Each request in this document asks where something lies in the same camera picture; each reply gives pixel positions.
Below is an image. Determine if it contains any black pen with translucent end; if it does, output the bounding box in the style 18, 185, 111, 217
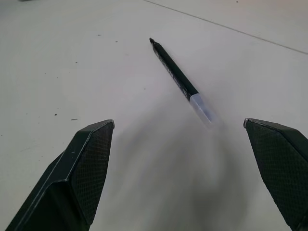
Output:
149, 37, 214, 125

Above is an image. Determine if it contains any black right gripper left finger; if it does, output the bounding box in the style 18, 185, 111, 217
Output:
4, 119, 116, 231

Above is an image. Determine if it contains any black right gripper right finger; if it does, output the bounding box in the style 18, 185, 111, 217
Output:
243, 117, 308, 231

